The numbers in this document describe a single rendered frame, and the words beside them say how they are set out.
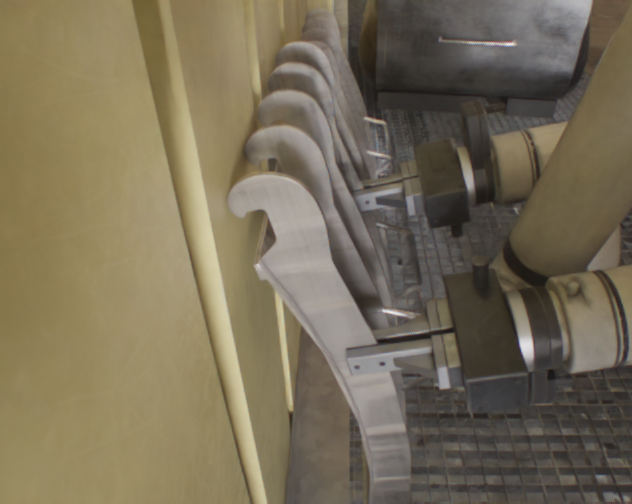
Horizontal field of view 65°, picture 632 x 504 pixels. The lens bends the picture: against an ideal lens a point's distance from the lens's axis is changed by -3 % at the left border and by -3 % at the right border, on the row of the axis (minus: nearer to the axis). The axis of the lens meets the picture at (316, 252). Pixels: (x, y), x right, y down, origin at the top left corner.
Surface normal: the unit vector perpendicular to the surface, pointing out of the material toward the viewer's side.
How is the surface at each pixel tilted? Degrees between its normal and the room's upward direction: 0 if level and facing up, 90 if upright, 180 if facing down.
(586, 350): 76
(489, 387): 90
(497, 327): 13
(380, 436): 90
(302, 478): 0
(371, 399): 90
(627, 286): 17
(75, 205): 90
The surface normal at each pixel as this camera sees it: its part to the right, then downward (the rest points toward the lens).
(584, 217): -0.44, 0.64
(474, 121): -0.15, 0.29
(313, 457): -0.04, -0.78
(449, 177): -0.25, -0.76
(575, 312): -0.25, -0.37
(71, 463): 1.00, 0.00
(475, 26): -0.13, 0.63
